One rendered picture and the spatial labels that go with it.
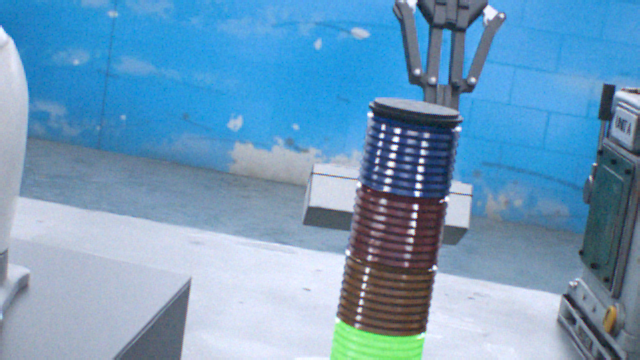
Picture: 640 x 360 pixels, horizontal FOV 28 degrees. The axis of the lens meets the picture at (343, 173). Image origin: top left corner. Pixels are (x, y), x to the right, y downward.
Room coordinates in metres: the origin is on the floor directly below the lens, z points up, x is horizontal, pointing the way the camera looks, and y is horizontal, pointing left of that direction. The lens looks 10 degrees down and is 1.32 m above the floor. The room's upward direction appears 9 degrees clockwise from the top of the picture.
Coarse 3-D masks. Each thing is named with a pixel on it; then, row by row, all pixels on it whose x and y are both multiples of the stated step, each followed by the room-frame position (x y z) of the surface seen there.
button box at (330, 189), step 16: (320, 176) 1.33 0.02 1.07; (336, 176) 1.33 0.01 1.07; (352, 176) 1.33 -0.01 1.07; (320, 192) 1.32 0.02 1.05; (336, 192) 1.32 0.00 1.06; (352, 192) 1.33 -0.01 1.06; (464, 192) 1.34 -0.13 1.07; (304, 208) 1.36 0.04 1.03; (320, 208) 1.31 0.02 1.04; (336, 208) 1.31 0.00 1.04; (352, 208) 1.32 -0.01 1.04; (448, 208) 1.33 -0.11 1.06; (464, 208) 1.33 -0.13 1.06; (304, 224) 1.37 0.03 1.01; (320, 224) 1.36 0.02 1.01; (336, 224) 1.35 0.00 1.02; (448, 224) 1.32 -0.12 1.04; (464, 224) 1.33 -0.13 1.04; (448, 240) 1.37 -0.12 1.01
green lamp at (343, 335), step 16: (336, 320) 0.81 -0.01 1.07; (336, 336) 0.81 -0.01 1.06; (352, 336) 0.79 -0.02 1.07; (368, 336) 0.79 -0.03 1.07; (384, 336) 0.79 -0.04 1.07; (416, 336) 0.80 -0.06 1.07; (336, 352) 0.80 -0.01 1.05; (352, 352) 0.79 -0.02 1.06; (368, 352) 0.79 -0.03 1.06; (384, 352) 0.79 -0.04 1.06; (400, 352) 0.79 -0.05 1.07; (416, 352) 0.80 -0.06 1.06
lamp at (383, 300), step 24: (360, 264) 0.80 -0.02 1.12; (360, 288) 0.79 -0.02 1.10; (384, 288) 0.79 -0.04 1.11; (408, 288) 0.79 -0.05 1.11; (432, 288) 0.81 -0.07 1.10; (336, 312) 0.82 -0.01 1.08; (360, 312) 0.79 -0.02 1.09; (384, 312) 0.79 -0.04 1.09; (408, 312) 0.79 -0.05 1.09; (408, 336) 0.79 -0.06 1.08
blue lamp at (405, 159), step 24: (384, 120) 0.79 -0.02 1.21; (384, 144) 0.79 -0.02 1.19; (408, 144) 0.79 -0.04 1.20; (432, 144) 0.79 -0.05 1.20; (456, 144) 0.81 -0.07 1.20; (360, 168) 0.81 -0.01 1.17; (384, 168) 0.79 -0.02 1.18; (408, 168) 0.79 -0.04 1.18; (432, 168) 0.79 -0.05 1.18; (384, 192) 0.79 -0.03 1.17; (408, 192) 0.79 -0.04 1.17; (432, 192) 0.79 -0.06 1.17
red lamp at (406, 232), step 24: (360, 192) 0.81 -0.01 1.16; (360, 216) 0.80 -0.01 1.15; (384, 216) 0.79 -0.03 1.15; (408, 216) 0.79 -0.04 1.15; (432, 216) 0.79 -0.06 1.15; (360, 240) 0.80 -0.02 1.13; (384, 240) 0.79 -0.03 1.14; (408, 240) 0.79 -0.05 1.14; (432, 240) 0.80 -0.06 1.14; (384, 264) 0.79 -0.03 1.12; (408, 264) 0.79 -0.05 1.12; (432, 264) 0.80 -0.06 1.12
